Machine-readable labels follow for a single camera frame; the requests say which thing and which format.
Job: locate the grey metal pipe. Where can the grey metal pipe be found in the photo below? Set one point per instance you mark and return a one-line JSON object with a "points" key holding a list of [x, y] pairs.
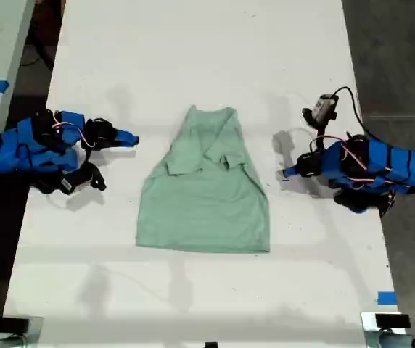
{"points": [[403, 341], [0, 342]]}

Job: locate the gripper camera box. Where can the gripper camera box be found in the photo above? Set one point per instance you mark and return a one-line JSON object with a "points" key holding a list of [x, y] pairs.
{"points": [[323, 107], [75, 183]]}

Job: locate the pale green T-shirt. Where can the pale green T-shirt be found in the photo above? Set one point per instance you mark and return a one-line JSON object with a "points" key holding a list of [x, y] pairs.
{"points": [[204, 210]]}

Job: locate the small black box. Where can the small black box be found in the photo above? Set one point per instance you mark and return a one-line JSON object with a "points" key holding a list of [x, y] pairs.
{"points": [[392, 321], [211, 345]]}

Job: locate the metal table clamp plate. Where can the metal table clamp plate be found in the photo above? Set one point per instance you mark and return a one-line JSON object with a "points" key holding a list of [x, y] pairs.
{"points": [[35, 326], [369, 326]]}

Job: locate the black camera stalk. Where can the black camera stalk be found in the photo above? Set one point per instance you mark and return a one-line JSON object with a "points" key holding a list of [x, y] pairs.
{"points": [[95, 174], [318, 125]]}

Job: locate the blue and black robot arm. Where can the blue and black robot arm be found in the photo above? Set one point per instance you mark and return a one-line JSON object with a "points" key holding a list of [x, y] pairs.
{"points": [[8, 152], [385, 163]]}

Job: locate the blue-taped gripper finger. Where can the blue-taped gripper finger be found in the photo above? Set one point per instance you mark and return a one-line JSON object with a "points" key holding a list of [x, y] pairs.
{"points": [[127, 142], [124, 135], [295, 169], [294, 176]]}

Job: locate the short blue tape strip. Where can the short blue tape strip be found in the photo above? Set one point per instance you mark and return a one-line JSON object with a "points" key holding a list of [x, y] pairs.
{"points": [[387, 298]]}

